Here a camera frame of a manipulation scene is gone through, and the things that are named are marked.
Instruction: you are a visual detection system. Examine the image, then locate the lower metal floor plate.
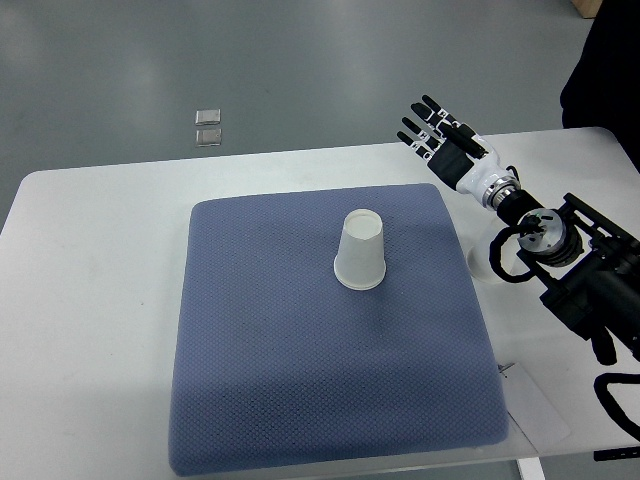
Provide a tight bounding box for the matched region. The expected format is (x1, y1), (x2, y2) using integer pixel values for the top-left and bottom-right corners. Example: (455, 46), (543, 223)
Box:
(196, 129), (222, 147)

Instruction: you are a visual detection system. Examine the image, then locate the white paper tag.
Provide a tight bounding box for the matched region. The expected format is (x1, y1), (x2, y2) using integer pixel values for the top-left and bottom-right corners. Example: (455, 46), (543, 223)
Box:
(500, 363), (571, 453)

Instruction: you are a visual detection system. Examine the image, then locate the blue textured foam cushion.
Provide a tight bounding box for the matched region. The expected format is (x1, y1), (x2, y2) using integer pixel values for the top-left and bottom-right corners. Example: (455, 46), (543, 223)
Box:
(169, 184), (508, 476)

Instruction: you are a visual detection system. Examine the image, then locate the white paper cup on cushion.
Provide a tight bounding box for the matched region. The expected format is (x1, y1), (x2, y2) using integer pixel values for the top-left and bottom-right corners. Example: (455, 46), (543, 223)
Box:
(333, 209), (386, 291)

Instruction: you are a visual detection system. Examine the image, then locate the metal floor plate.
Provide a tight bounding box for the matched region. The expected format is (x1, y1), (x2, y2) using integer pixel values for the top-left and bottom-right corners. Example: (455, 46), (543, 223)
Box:
(196, 129), (222, 147)
(195, 108), (221, 126)

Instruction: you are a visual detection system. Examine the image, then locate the brown cardboard box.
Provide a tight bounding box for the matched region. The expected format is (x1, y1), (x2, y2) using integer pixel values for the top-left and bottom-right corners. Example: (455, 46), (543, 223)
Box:
(571, 0), (603, 19)

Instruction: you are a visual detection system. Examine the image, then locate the dark clothed person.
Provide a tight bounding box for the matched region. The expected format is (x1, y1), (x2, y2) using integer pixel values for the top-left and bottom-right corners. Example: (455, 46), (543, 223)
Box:
(560, 1), (639, 166)

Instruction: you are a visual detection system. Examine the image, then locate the upper metal floor plate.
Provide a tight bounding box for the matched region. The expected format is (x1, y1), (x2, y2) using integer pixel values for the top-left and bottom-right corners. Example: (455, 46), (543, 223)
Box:
(195, 108), (221, 126)

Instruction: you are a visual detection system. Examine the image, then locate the white table leg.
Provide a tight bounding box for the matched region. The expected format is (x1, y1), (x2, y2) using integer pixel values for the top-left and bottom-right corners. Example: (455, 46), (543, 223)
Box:
(516, 457), (546, 480)

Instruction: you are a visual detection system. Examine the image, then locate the black table control panel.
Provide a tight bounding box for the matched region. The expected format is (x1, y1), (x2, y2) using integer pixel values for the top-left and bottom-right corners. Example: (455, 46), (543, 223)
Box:
(593, 447), (640, 462)

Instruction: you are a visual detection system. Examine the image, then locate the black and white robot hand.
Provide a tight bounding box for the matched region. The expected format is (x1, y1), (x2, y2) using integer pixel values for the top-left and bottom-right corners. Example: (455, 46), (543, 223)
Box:
(397, 95), (520, 210)

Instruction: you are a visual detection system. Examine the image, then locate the white paper cup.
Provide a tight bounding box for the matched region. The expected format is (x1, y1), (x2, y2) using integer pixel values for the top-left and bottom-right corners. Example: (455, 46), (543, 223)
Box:
(333, 209), (386, 291)
(466, 244), (503, 284)

